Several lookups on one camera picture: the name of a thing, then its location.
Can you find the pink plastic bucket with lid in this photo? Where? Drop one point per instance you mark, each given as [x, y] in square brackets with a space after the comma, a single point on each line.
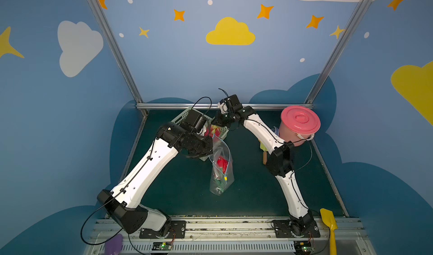
[298, 125]

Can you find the pink dragon fruit toy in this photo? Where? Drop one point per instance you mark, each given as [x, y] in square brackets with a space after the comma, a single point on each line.
[220, 175]
[214, 130]

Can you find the green trowel wooden handle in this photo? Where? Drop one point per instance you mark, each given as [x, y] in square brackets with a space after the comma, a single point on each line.
[265, 153]

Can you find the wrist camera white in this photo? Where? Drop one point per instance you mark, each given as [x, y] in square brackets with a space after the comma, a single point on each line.
[194, 122]
[230, 104]

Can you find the yellow plastic toy shovel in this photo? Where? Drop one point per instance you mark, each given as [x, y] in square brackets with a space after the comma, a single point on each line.
[329, 220]

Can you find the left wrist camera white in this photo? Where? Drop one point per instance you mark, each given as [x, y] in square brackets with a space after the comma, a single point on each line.
[194, 122]

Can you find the aluminium frame right post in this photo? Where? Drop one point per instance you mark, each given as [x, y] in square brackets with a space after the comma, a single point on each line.
[342, 42]

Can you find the purple plastic toy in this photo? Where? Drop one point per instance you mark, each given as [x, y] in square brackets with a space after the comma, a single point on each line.
[114, 246]

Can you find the clear zip-top bag blue seal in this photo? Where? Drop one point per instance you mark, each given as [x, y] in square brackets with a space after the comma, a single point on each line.
[220, 149]

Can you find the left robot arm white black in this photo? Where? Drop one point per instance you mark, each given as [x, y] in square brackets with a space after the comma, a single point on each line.
[123, 202]

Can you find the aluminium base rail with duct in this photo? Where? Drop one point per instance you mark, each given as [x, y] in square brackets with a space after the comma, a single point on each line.
[212, 236]

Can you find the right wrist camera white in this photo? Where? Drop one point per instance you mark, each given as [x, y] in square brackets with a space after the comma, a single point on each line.
[230, 104]

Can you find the aluminium frame left post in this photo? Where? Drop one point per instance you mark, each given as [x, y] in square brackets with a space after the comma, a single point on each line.
[102, 21]

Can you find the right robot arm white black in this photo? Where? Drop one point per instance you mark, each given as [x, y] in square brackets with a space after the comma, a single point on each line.
[279, 163]

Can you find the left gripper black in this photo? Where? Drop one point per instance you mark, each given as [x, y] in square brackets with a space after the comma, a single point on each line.
[203, 147]

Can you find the aluminium frame post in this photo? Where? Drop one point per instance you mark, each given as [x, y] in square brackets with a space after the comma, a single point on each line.
[342, 42]
[102, 21]

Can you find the light green perforated plastic basket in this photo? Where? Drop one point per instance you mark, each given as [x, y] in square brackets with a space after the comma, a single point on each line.
[174, 132]

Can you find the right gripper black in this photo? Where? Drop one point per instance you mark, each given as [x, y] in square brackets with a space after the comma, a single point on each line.
[219, 120]

